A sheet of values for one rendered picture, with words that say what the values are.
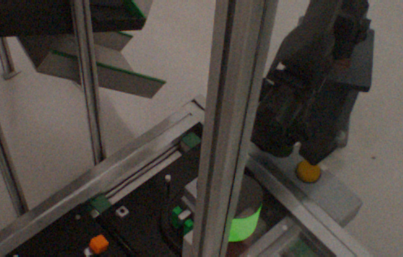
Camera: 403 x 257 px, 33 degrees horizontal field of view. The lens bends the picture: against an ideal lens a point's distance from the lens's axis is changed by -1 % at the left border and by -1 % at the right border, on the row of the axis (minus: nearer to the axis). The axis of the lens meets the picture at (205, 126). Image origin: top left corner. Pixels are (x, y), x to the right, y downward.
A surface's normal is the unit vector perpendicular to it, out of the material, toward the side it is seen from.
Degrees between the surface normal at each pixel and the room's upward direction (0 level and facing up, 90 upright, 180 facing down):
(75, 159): 0
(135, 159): 0
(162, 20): 0
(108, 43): 90
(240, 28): 90
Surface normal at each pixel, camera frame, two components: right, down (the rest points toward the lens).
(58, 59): 0.52, 0.72
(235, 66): -0.75, 0.52
